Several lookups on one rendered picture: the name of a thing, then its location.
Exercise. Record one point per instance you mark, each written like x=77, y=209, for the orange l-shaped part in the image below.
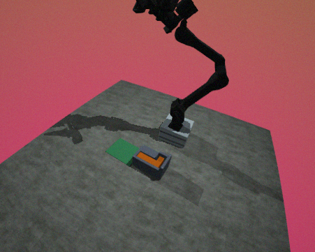
x=150, y=160

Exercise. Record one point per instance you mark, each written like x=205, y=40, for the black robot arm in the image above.
x=218, y=80

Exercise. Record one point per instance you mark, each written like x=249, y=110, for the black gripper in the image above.
x=162, y=9

